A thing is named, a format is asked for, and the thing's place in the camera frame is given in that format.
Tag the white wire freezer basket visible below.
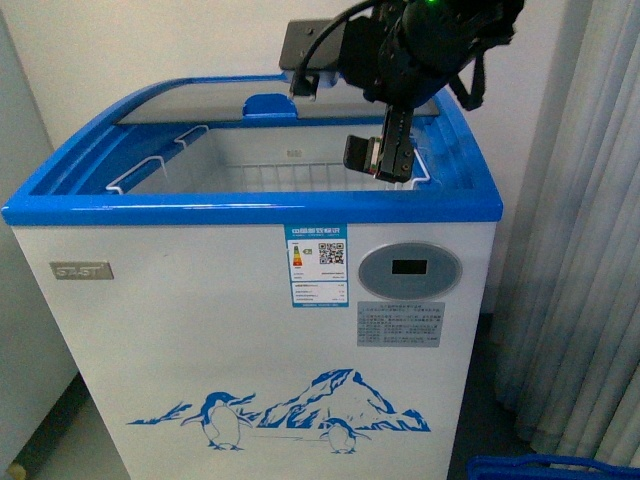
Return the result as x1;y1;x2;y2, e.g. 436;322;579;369
106;125;430;195

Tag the white blue chest freezer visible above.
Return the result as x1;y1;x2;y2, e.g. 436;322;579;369
2;79;502;479

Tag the blue plastic shopping basket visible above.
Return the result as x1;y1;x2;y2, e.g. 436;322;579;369
466;454;639;480

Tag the white pleated curtain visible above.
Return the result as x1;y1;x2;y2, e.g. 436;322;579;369
492;1;639;466

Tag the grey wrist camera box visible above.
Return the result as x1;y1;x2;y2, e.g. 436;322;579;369
278;17;351;89

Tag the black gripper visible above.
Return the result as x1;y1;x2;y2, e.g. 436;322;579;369
343;14;450;183

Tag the glass sliding freezer lid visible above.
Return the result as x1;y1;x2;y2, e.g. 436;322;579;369
113;74;446;126

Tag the black camera cable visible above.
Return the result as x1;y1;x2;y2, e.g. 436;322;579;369
288;0;381;99

